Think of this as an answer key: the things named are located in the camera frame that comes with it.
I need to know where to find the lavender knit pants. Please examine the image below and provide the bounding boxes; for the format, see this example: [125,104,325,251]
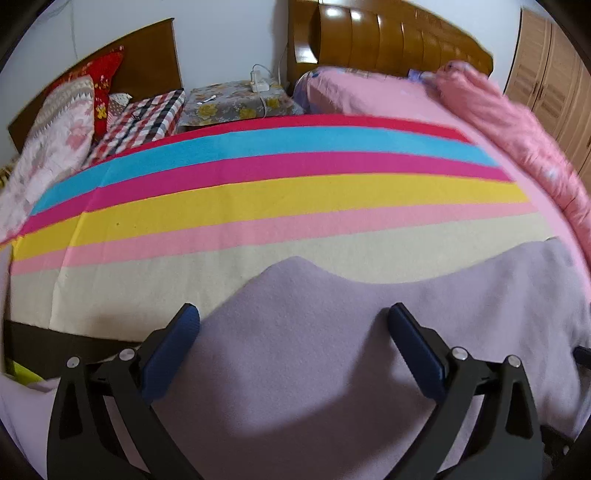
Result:
[1,237,590,479]

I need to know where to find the pink crumpled duvet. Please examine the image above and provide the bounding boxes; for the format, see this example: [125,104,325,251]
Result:
[431,61,590,255]

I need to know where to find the rainbow striped blanket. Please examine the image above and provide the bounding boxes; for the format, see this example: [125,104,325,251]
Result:
[7,115,558,340]

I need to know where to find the light wooden wardrobe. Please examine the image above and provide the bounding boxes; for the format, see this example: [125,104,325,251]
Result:
[505,8,591,187]

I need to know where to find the pink floral white quilt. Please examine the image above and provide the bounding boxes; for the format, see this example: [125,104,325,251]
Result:
[1,76,94,241]

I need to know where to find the red black plaid sheet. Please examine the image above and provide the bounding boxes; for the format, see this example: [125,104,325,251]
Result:
[84,89,185,167]

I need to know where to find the glossy orange-brown headboard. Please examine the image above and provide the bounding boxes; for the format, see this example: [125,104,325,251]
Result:
[287,1,494,85]

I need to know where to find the floral covered nightstand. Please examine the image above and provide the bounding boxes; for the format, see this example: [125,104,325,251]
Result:
[176,80,304,133]

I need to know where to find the red floral pillow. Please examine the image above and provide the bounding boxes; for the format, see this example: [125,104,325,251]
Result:
[46,46,124,141]

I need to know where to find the dark brown headboard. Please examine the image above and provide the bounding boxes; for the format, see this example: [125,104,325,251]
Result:
[8,18,182,152]

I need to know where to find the white power strip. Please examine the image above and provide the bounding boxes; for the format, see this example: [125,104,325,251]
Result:
[249,64,270,94]

